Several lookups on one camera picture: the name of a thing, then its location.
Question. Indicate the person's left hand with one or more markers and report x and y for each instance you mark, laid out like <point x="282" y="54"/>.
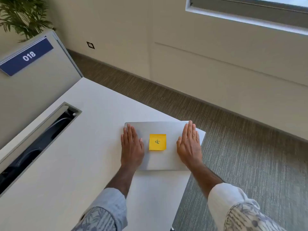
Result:
<point x="131" y="151"/>

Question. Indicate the person's right hand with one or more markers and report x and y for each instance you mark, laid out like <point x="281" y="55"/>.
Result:
<point x="190" y="149"/>

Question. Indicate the silver laptop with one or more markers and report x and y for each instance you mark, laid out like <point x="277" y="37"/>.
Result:
<point x="166" y="161"/>

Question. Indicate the person's left forearm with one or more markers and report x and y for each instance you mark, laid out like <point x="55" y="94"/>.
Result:
<point x="113" y="197"/>

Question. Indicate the person's right forearm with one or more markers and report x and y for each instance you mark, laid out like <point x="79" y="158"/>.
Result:
<point x="231" y="206"/>

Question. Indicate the white desk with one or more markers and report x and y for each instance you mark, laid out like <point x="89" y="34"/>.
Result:
<point x="79" y="153"/>

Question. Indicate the grey desk partition panel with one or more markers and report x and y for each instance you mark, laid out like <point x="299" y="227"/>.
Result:
<point x="36" y="93"/>

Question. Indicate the yellow sticky note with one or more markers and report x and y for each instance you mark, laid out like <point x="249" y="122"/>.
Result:
<point x="157" y="141"/>

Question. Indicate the blue number sign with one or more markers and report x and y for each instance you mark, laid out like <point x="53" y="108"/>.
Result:
<point x="26" y="56"/>

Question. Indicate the window with grey blind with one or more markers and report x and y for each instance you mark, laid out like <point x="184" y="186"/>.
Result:
<point x="252" y="9"/>

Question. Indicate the green potted plant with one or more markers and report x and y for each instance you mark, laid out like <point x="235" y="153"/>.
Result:
<point x="21" y="14"/>

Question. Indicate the black wall socket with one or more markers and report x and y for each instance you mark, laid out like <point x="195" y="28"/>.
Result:
<point x="90" y="45"/>

